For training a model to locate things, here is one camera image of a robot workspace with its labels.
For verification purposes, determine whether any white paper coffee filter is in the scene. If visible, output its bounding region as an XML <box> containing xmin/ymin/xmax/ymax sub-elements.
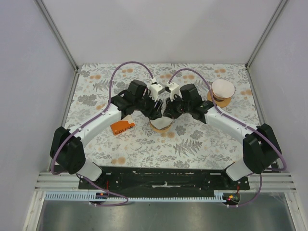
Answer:
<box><xmin>211</xmin><ymin>79</ymin><xmax>235</xmax><ymax>98</ymax></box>

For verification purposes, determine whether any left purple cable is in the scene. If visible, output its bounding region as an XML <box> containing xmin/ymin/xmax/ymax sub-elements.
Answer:
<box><xmin>50</xmin><ymin>60</ymin><xmax>157</xmax><ymax>206</ymax></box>

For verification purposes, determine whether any light blue cable duct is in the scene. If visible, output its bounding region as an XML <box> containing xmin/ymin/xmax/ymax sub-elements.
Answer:
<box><xmin>45</xmin><ymin>192</ymin><xmax>227</xmax><ymax>202</ymax></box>

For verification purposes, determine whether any orange coffee filter box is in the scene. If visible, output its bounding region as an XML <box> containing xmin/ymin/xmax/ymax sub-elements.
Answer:
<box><xmin>110</xmin><ymin>115</ymin><xmax>135</xmax><ymax>136</ymax></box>

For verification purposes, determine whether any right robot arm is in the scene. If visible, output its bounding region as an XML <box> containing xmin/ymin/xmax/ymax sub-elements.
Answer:
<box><xmin>163</xmin><ymin>83</ymin><xmax>281</xmax><ymax>190</ymax></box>

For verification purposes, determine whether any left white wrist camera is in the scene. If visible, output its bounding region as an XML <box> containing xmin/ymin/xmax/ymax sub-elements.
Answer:
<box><xmin>148</xmin><ymin>78</ymin><xmax>165</xmax><ymax>101</ymax></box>

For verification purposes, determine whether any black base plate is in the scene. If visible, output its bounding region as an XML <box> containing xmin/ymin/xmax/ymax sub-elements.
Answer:
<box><xmin>78</xmin><ymin>165</ymin><xmax>251</xmax><ymax>198</ymax></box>

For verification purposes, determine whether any wooden ring dripper holder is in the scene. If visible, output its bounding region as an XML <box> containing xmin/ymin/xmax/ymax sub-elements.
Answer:
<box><xmin>213</xmin><ymin>94</ymin><xmax>231</xmax><ymax>108</ymax></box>

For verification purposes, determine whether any floral tablecloth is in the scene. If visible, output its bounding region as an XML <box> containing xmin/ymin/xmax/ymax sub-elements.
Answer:
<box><xmin>65</xmin><ymin>64</ymin><xmax>259</xmax><ymax>169</ymax></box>

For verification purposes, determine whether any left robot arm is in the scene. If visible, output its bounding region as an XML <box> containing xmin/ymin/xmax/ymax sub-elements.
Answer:
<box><xmin>50</xmin><ymin>80</ymin><xmax>165</xmax><ymax>189</ymax></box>

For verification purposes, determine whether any aluminium frame rail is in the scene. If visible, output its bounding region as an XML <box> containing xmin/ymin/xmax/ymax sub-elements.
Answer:
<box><xmin>35</xmin><ymin>172</ymin><xmax>296</xmax><ymax>193</ymax></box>

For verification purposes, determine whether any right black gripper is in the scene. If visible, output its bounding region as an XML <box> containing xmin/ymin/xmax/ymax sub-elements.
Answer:
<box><xmin>163</xmin><ymin>95</ymin><xmax>192</xmax><ymax>120</ymax></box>

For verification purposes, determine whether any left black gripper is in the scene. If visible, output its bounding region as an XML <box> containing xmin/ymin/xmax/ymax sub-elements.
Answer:
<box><xmin>135</xmin><ymin>90</ymin><xmax>164</xmax><ymax>121</ymax></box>

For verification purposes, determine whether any purple cable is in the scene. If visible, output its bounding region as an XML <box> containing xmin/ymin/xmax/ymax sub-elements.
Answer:
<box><xmin>168</xmin><ymin>68</ymin><xmax>288</xmax><ymax>207</ymax></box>
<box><xmin>50</xmin><ymin>60</ymin><xmax>157</xmax><ymax>206</ymax></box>

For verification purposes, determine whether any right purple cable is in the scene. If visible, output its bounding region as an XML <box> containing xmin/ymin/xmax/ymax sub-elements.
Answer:
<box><xmin>168</xmin><ymin>68</ymin><xmax>288</xmax><ymax>207</ymax></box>

